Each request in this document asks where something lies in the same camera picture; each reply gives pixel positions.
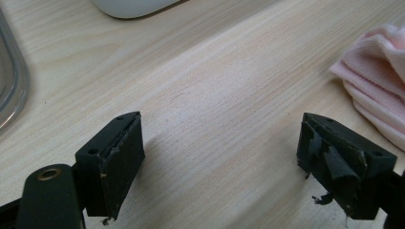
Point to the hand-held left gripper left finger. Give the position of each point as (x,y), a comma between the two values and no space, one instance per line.
(111,168)

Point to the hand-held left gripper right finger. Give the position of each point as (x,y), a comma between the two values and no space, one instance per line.
(347,165)

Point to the pink sock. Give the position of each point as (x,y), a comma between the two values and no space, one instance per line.
(379,79)

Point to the brown tray with metal rim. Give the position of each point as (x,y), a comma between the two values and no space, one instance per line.
(12,82)

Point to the white compartment organizer box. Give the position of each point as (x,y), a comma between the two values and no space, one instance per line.
(133,8)

